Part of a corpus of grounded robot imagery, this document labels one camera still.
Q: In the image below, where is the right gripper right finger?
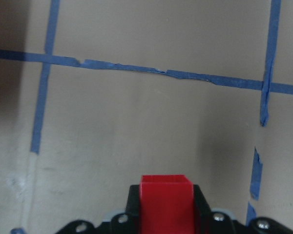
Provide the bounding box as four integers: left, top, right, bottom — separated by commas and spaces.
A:
193, 185, 211, 234

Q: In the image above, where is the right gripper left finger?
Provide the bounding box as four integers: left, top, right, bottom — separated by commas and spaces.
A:
126, 185, 140, 234

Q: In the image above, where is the red toy block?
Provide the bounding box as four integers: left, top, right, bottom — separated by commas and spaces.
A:
139, 175, 195, 234

